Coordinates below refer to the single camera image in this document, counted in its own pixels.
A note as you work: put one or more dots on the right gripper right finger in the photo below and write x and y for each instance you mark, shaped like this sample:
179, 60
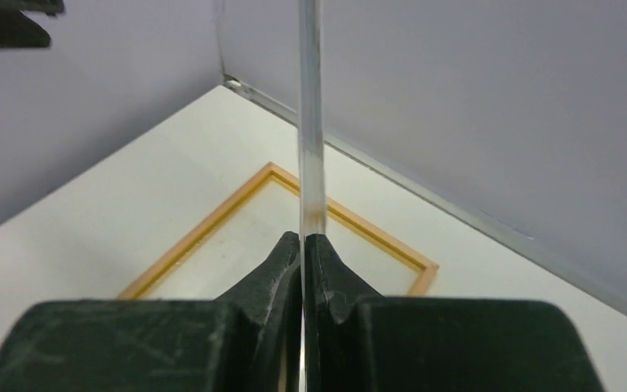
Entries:
359, 340

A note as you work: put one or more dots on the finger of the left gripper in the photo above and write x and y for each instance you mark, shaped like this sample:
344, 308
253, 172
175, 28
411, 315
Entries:
18, 31

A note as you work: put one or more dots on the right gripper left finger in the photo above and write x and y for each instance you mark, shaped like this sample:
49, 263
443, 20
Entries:
247, 339

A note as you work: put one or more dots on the yellow picture frame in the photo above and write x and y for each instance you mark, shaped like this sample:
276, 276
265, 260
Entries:
425, 268

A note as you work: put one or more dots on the clear acrylic glazing sheet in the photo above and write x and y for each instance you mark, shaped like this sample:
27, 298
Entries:
313, 203

